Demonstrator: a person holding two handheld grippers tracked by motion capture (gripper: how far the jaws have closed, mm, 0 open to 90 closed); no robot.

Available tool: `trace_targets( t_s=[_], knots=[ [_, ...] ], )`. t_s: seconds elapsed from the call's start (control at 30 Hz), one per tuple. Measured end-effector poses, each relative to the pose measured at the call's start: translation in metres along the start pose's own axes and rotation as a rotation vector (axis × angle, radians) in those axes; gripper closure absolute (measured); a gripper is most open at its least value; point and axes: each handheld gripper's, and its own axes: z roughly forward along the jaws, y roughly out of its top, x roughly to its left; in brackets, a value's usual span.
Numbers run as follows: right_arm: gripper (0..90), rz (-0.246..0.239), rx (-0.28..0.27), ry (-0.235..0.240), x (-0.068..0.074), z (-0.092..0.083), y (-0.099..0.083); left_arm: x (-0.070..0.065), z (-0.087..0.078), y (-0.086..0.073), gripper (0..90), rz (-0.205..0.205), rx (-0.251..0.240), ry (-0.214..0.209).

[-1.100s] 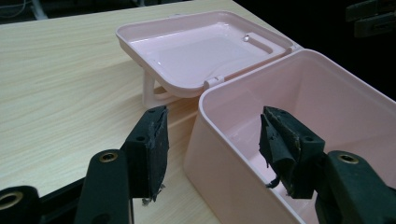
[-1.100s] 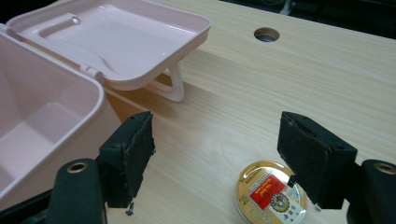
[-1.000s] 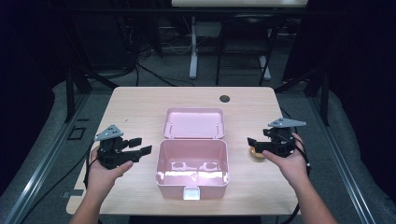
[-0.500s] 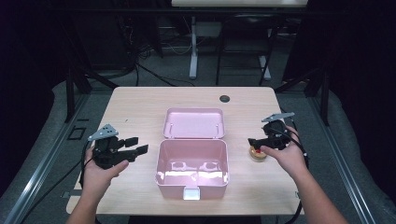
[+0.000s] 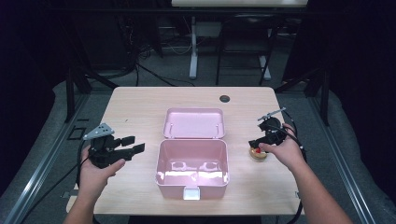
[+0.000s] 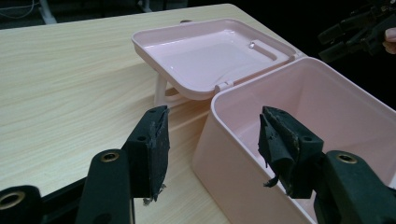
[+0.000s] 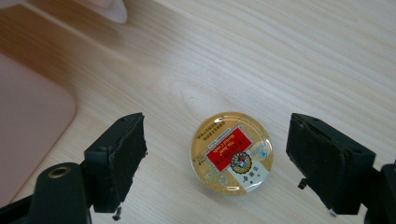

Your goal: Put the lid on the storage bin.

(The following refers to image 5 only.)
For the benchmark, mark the aluminium floor rail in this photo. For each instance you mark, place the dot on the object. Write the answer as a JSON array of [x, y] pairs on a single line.
[[40, 168], [342, 161]]

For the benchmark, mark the dark round table grommet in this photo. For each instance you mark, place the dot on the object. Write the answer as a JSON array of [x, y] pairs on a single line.
[[224, 99]]

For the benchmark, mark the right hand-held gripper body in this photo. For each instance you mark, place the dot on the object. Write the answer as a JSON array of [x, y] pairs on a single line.
[[272, 129]]

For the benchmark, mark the person's right hand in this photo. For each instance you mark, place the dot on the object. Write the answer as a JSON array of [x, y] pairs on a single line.
[[288, 154]]

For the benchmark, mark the black metal frame chair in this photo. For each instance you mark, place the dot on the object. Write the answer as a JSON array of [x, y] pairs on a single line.
[[246, 46]]

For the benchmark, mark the black metal stand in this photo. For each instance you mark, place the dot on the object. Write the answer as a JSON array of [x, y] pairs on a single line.
[[70, 93], [325, 99]]

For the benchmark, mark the person's left hand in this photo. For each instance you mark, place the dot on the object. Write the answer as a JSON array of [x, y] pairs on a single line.
[[93, 177]]

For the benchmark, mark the white desk with white legs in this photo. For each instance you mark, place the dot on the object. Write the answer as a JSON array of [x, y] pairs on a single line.
[[193, 46]]

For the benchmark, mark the black tape square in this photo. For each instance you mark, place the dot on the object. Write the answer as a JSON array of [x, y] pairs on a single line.
[[69, 133]]

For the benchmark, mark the toy tart with red berry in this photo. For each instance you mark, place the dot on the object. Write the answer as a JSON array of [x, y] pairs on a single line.
[[257, 154]]

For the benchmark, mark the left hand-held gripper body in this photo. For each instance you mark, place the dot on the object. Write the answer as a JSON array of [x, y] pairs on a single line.
[[101, 152]]

